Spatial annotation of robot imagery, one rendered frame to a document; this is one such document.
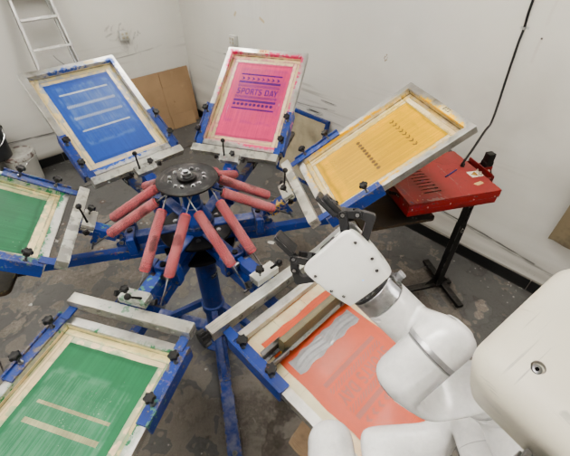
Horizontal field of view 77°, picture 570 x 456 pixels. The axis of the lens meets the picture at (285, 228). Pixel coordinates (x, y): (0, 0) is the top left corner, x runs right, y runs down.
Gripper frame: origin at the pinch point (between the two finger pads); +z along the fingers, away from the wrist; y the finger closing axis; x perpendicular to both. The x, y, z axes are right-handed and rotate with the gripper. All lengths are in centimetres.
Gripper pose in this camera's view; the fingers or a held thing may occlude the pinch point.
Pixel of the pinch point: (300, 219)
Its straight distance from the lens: 54.9
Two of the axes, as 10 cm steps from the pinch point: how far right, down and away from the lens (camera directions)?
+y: -6.6, 6.4, 3.9
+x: 2.0, -3.5, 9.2
